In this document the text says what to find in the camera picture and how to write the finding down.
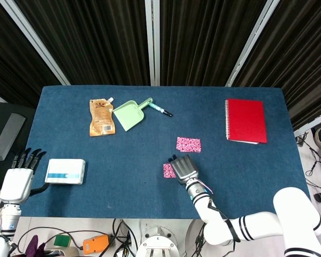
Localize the dark pleated curtain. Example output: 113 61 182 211
159 0 268 86
232 0 321 131
0 0 62 108
16 0 150 86

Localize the light green dustpan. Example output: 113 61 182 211
112 97 153 132

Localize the black cable bundle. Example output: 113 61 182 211
16 219 134 257

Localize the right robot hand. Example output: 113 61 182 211
168 154 199 186

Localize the orange handheld device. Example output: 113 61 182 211
82 235 110 254

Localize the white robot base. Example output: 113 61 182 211
135 219 188 257

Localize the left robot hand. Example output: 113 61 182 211
0 147 51 206

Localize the white frame rail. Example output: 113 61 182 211
294 109 321 132

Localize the orange spout pouch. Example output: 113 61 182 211
89 97 117 137

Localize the green marker black cap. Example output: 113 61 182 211
149 102 173 118

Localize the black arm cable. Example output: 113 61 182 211
207 199 241 243

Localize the blue table cloth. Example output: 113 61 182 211
21 85 311 219

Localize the red spiral notebook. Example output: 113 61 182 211
224 98 268 145

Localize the purple cloth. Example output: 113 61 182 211
25 235 48 257

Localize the white frame post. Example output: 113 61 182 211
145 0 161 86
225 0 281 88
0 0 71 86

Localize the green square block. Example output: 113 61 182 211
53 233 72 247

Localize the white box blue print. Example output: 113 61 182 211
44 158 86 185

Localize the black floor cable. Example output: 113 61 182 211
296 133 321 193

